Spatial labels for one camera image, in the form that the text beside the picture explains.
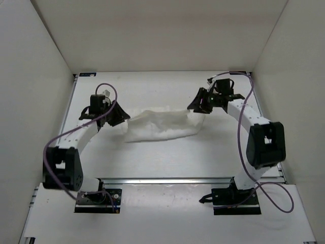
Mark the left blue corner label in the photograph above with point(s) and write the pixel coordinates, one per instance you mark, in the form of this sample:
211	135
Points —
87	74

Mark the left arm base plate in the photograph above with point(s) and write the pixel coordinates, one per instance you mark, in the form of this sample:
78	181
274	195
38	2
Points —
100	203

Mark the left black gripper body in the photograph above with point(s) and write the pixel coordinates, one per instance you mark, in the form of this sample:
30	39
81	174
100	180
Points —
106	108

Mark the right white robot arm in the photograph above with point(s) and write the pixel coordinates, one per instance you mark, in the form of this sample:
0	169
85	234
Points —
266	141

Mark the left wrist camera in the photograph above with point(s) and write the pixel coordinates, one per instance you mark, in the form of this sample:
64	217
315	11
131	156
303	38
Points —
106	93

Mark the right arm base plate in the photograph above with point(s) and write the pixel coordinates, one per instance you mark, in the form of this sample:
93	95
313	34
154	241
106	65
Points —
227	202

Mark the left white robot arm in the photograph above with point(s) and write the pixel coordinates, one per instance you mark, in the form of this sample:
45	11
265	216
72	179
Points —
63	160

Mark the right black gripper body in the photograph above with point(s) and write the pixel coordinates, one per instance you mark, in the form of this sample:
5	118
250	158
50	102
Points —
214	99

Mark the aluminium front rail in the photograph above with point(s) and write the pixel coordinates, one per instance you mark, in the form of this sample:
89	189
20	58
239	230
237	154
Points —
166	181

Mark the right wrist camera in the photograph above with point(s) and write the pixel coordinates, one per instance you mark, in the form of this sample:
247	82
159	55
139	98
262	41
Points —
211	82

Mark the white pleated skirt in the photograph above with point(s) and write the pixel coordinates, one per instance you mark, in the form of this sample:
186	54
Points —
160	124

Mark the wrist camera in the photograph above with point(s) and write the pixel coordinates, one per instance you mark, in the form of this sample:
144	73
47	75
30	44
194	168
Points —
106	93
211	82

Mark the right blue corner label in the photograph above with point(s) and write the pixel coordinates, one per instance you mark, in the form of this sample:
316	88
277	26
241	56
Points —
237	73

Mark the blue corner label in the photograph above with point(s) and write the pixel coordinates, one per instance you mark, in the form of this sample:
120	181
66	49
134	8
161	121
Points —
87	74
237	73

